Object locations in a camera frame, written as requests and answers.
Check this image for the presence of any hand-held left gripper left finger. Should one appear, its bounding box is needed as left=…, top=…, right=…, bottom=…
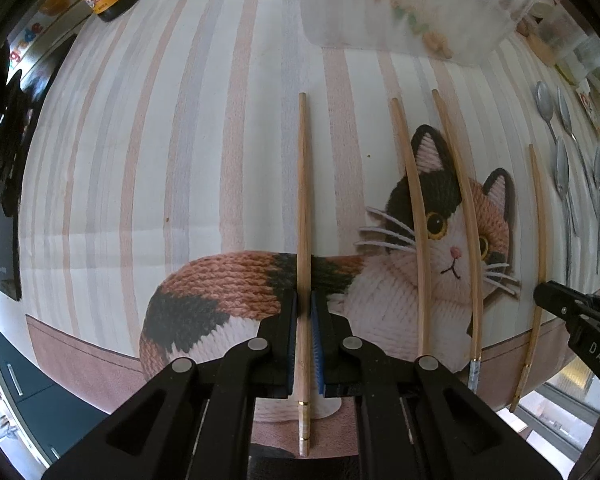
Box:
left=41, top=290, right=301, bottom=480

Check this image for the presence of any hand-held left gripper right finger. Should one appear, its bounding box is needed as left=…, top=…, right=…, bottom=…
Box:
left=310, top=290, right=573, bottom=480

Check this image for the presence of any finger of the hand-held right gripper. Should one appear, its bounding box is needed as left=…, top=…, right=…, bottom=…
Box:
left=534, top=282, right=599, bottom=321

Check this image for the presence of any wooden chopstick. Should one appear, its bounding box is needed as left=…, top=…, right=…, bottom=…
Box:
left=510, top=144, right=549, bottom=413
left=297, top=92, right=314, bottom=458
left=431, top=89, right=483, bottom=394
left=390, top=97, right=433, bottom=358

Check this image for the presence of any metal spoon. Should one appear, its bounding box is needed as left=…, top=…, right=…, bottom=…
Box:
left=593, top=147, right=600, bottom=274
left=554, top=138, right=574, bottom=282
left=536, top=81, right=581, bottom=240
left=557, top=87, right=599, bottom=212

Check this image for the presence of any clear plastic organizer tray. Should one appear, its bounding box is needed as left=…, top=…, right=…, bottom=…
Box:
left=300, top=0, right=538, bottom=67

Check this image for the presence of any glass window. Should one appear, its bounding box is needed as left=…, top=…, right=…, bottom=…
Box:
left=500, top=355, right=600, bottom=461

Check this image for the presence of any small colourful box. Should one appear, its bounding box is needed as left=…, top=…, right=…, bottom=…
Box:
left=577, top=87, right=600, bottom=128

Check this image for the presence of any striped cat-print tablecloth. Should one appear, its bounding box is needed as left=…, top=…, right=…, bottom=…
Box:
left=17, top=0, right=600, bottom=459

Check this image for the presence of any dark teal cabinet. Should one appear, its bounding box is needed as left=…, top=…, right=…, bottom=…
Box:
left=0, top=310, right=112, bottom=463

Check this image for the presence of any black induction cooktop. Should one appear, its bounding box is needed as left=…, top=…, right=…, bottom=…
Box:
left=0, top=50, right=37, bottom=303

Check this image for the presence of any colourful cartoon wall sticker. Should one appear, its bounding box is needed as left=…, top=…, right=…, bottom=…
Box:
left=7, top=0, right=81, bottom=72

